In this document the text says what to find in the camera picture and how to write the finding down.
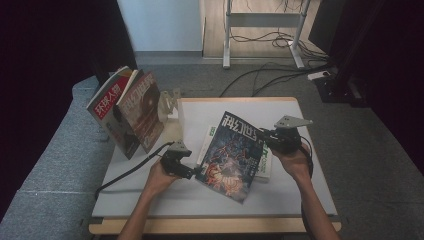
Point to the white metal desk frame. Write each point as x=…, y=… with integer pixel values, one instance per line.
x=263, y=20

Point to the dark curtain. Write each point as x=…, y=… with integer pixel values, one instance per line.
x=50, y=66

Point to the wooden expanding book rack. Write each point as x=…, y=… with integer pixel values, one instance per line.
x=171, y=116

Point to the black-and-white portrait magazine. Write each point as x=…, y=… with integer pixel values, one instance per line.
x=106, y=110

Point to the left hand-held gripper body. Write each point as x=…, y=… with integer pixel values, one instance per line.
x=175, y=158

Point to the black stand with base plate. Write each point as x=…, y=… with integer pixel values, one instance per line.
x=100, y=71

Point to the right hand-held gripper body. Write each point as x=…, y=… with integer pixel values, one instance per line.
x=286, y=138

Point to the black stand with floor base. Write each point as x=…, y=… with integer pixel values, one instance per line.
x=340, y=86

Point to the red-brown magazine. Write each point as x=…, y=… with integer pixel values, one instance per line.
x=143, y=106

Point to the dark blue illustrated magazine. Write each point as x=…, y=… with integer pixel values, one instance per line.
x=233, y=156

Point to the white green-lettered magazine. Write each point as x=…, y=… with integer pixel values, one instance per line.
x=265, y=163

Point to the person's right hand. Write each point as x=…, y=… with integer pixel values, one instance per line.
x=295, y=163

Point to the white power strip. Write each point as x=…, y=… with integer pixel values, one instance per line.
x=319, y=75

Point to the person's left hand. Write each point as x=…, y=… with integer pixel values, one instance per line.
x=160, y=180

